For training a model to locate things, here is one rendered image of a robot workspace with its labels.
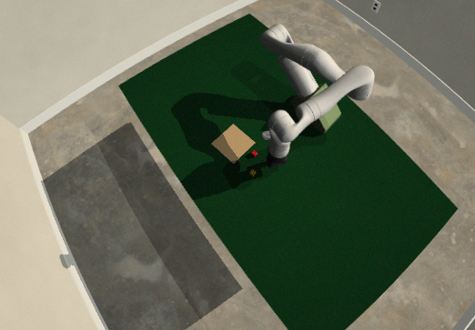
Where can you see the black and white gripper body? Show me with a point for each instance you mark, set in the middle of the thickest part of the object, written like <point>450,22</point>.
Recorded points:
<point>274,157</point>

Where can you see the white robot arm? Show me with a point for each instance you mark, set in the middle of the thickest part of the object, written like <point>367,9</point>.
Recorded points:
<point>359,80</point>

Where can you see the cream square mat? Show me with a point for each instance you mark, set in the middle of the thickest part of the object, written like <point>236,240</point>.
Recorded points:
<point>233,143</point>

